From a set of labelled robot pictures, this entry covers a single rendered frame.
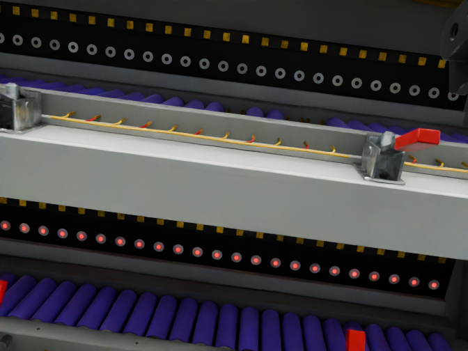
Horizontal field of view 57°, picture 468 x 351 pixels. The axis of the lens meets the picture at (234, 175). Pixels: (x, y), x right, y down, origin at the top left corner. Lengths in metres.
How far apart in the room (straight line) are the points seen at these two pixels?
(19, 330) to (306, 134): 0.28
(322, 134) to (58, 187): 0.20
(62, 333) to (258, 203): 0.20
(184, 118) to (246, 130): 0.05
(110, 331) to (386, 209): 0.25
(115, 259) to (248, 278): 0.14
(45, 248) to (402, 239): 0.35
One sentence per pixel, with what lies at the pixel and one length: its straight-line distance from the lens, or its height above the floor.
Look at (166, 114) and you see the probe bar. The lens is 0.34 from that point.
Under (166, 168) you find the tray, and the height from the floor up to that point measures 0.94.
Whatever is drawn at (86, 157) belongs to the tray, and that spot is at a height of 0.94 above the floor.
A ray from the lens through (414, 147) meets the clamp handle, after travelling 0.27.
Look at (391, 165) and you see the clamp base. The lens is 0.32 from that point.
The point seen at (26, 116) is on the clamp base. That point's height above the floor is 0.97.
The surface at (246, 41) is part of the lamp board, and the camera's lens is 0.47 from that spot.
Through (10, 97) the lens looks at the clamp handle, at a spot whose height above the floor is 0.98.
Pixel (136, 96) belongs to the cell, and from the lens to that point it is 0.44.
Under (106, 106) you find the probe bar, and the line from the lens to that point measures 0.36.
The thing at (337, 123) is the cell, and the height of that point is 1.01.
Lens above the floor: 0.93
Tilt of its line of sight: 4 degrees up
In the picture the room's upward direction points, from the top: 8 degrees clockwise
